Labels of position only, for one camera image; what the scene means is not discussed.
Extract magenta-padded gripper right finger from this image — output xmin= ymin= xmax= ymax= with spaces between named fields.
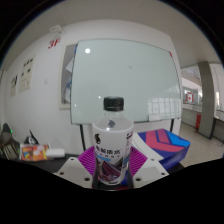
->
xmin=126 ymin=145 xmax=170 ymax=190

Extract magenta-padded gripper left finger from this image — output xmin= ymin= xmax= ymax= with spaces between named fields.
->
xmin=53 ymin=145 xmax=99 ymax=189

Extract clear black-capped drink bottle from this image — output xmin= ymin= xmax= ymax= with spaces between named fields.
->
xmin=91 ymin=96 xmax=135 ymax=186

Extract white whiteboard eraser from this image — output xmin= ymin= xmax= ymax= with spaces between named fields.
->
xmin=45 ymin=148 xmax=66 ymax=159

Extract blue white magenta cardboard box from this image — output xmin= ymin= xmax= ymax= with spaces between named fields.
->
xmin=127 ymin=128 xmax=192 ymax=186

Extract orange colourful magazine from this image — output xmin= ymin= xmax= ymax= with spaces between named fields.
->
xmin=19 ymin=143 xmax=51 ymax=162

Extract red floor cabinet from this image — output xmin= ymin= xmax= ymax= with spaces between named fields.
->
xmin=195 ymin=112 xmax=203 ymax=131

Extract grey pin board with papers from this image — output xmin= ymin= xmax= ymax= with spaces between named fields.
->
xmin=58 ymin=43 xmax=79 ymax=111

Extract whiteboard on stand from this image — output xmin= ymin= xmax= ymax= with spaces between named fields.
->
xmin=69 ymin=38 xmax=183 ymax=152

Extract red white flag poster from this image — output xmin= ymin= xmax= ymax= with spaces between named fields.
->
xmin=186 ymin=92 xmax=195 ymax=104

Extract white ceiling device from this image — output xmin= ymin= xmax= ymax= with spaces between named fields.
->
xmin=49 ymin=24 xmax=67 ymax=37

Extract small white wall poster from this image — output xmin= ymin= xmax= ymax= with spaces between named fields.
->
xmin=9 ymin=73 xmax=20 ymax=99

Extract large white wall poster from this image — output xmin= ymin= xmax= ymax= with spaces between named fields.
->
xmin=18 ymin=54 xmax=37 ymax=94

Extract red wall sign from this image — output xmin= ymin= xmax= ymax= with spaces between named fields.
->
xmin=47 ymin=37 xmax=62 ymax=50

